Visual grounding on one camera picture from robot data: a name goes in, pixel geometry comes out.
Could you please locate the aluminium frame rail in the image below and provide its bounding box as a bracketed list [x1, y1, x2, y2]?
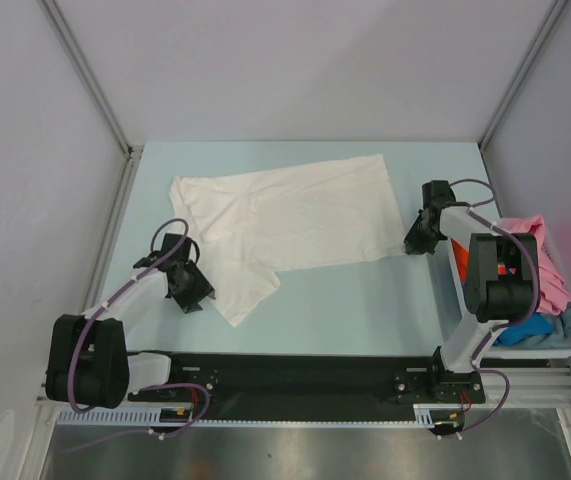
[36, 367, 571, 409]

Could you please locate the white slotted cable duct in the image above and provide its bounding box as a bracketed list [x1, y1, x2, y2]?
[57, 403, 466, 430]

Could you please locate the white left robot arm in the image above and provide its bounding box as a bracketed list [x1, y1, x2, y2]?
[45, 233, 215, 413]

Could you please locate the orange t shirt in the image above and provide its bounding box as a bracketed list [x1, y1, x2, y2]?
[451, 240, 469, 284]

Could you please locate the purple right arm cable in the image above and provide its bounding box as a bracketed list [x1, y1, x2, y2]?
[434, 178, 539, 441]

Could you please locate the light blue t shirt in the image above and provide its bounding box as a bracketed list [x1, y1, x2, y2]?
[522, 302, 571, 349]

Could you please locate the white t shirt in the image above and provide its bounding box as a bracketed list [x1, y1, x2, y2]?
[169, 154, 406, 326]

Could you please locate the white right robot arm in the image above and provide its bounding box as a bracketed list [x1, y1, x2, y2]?
[395, 180, 540, 404]

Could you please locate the pink t shirt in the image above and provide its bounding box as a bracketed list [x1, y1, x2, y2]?
[500, 215, 571, 316]

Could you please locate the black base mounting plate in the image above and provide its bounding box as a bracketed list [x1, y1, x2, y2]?
[124, 349, 551, 422]

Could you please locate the white perforated laundry basket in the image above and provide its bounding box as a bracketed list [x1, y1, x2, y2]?
[440, 207, 571, 362]

